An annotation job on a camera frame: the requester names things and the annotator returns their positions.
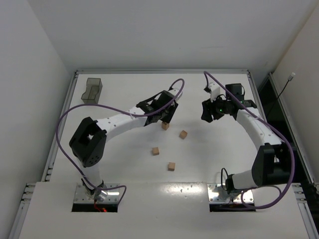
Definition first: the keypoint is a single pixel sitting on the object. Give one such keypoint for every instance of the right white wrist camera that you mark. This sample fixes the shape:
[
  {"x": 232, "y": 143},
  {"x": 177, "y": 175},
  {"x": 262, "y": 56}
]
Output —
[{"x": 214, "y": 90}]

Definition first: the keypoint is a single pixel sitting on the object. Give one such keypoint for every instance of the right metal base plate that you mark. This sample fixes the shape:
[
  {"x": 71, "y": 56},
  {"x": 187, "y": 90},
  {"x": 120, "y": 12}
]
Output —
[{"x": 218, "y": 196}]

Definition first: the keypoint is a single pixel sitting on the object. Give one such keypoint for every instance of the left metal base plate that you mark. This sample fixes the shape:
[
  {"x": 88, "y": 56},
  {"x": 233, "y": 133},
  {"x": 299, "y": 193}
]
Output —
[{"x": 82, "y": 196}]

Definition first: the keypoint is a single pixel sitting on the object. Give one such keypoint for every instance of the small wood cube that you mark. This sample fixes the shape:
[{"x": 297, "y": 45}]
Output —
[
  {"x": 171, "y": 166},
  {"x": 183, "y": 134},
  {"x": 155, "y": 151}
]

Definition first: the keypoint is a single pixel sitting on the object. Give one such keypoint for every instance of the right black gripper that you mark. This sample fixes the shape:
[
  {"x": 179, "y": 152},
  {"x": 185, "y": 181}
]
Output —
[{"x": 210, "y": 111}]

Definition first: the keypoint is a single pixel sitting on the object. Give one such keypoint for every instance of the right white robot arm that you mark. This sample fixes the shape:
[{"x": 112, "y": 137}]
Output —
[{"x": 274, "y": 162}]

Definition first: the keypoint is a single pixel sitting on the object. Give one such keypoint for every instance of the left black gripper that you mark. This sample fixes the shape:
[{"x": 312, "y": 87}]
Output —
[{"x": 167, "y": 113}]

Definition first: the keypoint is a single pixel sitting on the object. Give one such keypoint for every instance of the long plain wood block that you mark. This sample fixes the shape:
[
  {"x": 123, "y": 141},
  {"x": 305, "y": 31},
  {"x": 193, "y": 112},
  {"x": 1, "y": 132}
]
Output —
[{"x": 165, "y": 125}]

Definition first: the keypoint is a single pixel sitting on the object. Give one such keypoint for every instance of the metal base plate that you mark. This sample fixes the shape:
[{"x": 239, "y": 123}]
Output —
[
  {"x": 218, "y": 196},
  {"x": 82, "y": 196}
]

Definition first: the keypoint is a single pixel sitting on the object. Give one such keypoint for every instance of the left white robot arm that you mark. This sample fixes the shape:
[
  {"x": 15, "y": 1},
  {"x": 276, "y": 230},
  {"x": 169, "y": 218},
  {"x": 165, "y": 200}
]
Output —
[{"x": 88, "y": 141}]

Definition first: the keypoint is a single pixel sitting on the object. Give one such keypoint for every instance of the grey translucent plastic bin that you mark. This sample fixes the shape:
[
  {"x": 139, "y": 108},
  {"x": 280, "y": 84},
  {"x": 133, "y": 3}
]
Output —
[{"x": 92, "y": 91}]

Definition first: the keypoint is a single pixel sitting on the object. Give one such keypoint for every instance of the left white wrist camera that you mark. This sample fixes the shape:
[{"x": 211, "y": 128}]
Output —
[{"x": 175, "y": 93}]

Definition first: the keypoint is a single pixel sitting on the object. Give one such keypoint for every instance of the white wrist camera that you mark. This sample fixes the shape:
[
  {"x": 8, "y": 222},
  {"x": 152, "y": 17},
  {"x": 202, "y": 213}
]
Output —
[
  {"x": 175, "y": 93},
  {"x": 214, "y": 90}
]

